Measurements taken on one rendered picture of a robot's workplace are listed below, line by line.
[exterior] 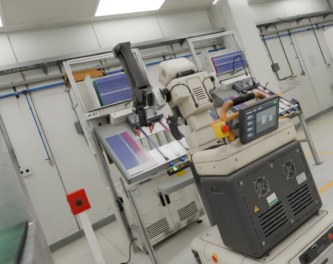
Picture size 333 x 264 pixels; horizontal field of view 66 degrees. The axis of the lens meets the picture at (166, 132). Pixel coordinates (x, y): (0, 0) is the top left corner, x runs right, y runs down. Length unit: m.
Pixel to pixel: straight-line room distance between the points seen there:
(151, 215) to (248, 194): 1.34
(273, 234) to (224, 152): 0.45
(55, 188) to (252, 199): 3.04
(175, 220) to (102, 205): 1.68
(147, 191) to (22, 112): 2.24
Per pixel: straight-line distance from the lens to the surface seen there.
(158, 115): 2.53
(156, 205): 2.44
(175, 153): 2.22
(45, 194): 3.88
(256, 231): 1.29
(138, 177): 2.04
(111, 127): 2.47
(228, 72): 3.38
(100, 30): 4.57
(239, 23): 5.39
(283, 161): 1.42
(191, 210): 2.62
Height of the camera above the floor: 0.97
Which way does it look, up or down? level
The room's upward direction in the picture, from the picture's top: 20 degrees counter-clockwise
